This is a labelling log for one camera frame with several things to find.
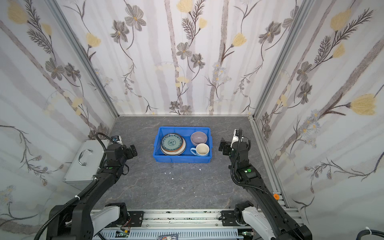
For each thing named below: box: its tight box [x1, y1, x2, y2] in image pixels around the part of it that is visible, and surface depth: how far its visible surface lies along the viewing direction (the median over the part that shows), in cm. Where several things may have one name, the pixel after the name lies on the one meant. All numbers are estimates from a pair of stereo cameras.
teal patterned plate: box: [161, 133, 183, 152], surface depth 100 cm
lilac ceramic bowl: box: [190, 131, 208, 146], surface depth 103 cm
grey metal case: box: [63, 139, 111, 191], surface depth 78 cm
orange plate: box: [160, 140, 187, 156], surface depth 98 cm
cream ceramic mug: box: [190, 143, 210, 157], surface depth 92 cm
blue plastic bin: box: [153, 126, 213, 163], surface depth 98 cm
